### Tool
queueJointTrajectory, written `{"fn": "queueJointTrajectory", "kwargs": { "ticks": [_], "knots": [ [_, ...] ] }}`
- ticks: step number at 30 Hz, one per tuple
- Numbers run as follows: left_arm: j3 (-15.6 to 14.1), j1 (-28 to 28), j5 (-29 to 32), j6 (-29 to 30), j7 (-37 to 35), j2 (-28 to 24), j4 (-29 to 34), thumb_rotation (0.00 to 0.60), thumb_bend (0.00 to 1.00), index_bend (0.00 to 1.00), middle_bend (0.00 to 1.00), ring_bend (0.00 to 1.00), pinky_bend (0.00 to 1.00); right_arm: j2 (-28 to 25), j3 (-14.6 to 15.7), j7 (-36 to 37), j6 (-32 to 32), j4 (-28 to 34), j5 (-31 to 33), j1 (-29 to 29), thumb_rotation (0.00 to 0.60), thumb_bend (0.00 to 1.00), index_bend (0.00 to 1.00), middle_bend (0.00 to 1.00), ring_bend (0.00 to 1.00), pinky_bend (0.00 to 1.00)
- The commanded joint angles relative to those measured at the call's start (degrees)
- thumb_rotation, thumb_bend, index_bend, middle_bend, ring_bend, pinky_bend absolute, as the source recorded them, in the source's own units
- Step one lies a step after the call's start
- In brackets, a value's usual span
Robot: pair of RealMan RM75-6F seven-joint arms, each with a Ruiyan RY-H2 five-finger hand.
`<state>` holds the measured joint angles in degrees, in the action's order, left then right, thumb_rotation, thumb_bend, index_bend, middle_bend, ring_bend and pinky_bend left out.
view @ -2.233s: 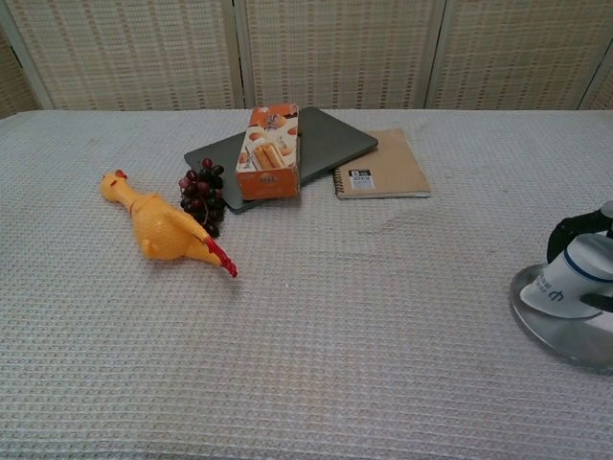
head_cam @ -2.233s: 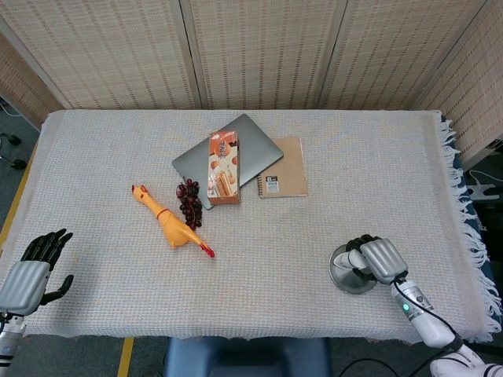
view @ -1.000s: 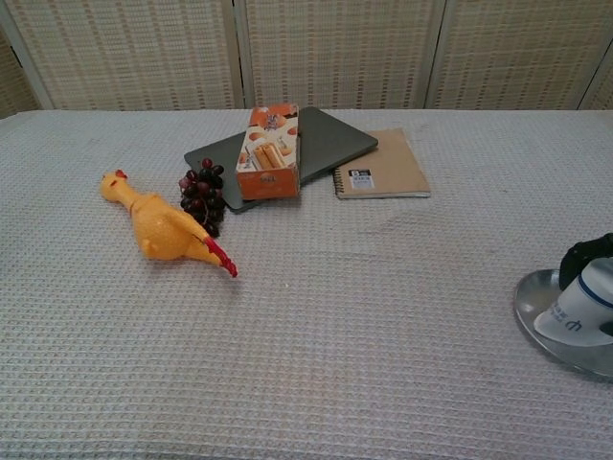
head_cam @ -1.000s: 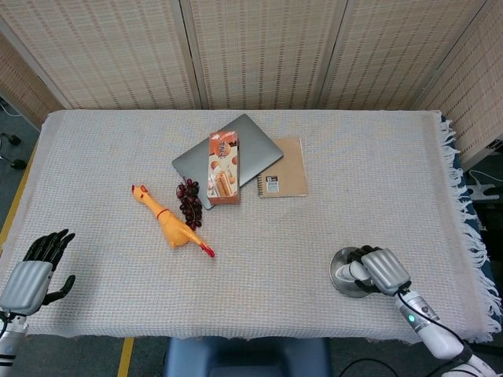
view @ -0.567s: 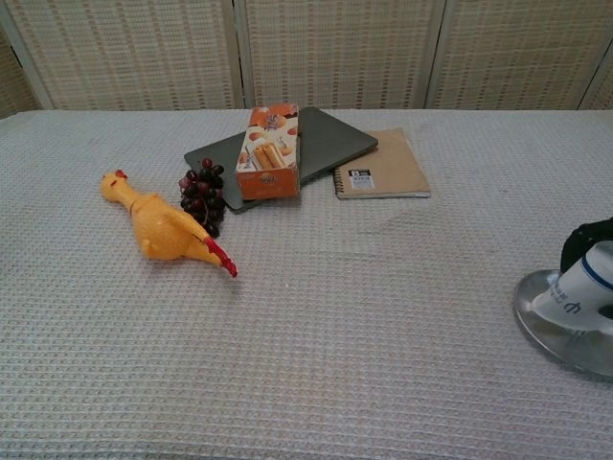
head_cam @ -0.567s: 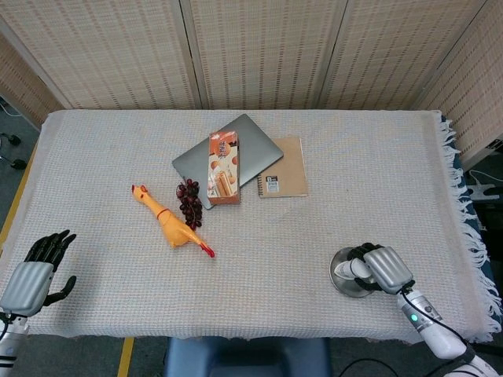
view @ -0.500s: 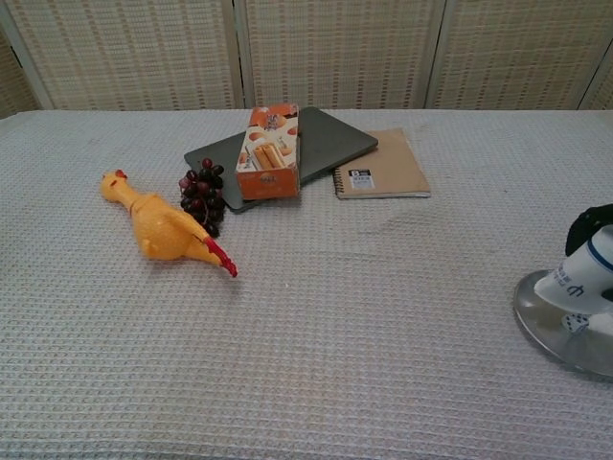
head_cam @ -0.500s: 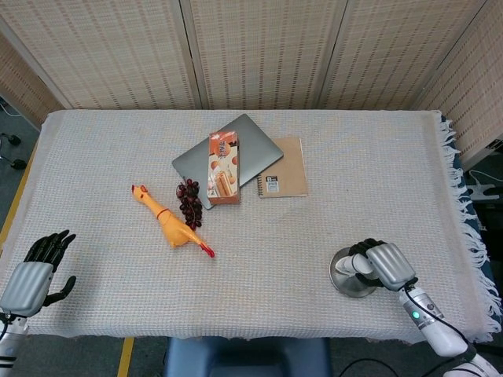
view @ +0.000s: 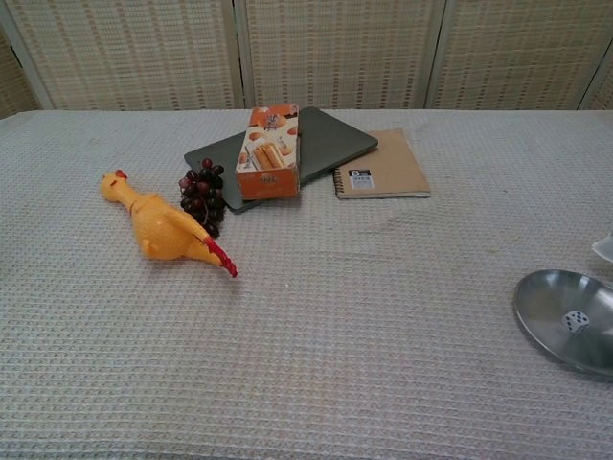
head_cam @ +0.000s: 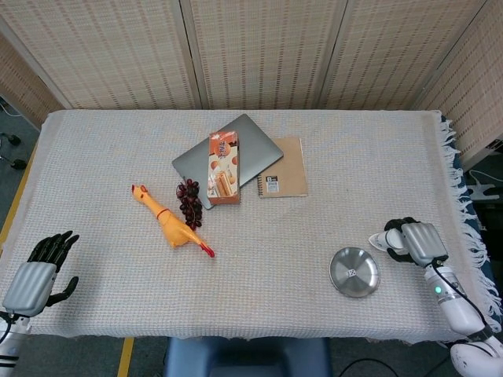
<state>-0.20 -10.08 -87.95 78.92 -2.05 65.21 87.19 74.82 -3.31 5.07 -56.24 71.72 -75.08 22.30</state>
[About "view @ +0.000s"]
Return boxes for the dark red grape bunch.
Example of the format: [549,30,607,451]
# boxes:
[178,157,227,240]

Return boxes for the grey waffle weave tablecloth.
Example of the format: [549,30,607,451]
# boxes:
[0,107,613,460]

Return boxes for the yellow rubber chicken toy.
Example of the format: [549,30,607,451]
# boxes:
[99,169,239,279]

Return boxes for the orange egg roll box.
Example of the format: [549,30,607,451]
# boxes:
[235,103,302,201]

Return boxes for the woven bamboo folding screen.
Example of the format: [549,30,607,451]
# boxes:
[0,0,613,120]

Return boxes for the dark grey closed laptop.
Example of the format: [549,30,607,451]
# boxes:
[183,105,379,215]

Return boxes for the white die black dots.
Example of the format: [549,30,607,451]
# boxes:
[560,309,591,335]

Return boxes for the silver metal plate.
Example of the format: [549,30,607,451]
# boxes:
[512,268,613,378]

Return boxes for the brown spiral notebook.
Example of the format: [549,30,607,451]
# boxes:
[332,126,432,200]

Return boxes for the white paper cup blue print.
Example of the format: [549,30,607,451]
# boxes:
[591,235,613,265]

